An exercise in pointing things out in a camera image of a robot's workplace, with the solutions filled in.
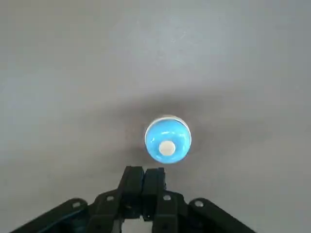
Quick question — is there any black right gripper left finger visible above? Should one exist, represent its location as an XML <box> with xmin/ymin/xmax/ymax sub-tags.
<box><xmin>9</xmin><ymin>166</ymin><xmax>145</xmax><ymax>233</ymax></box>

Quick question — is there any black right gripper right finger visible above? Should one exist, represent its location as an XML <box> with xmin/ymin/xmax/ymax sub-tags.
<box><xmin>142</xmin><ymin>167</ymin><xmax>259</xmax><ymax>233</ymax></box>

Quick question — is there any blue call bell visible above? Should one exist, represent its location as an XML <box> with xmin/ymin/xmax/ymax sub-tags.
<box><xmin>144</xmin><ymin>115</ymin><xmax>192</xmax><ymax>166</ymax></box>

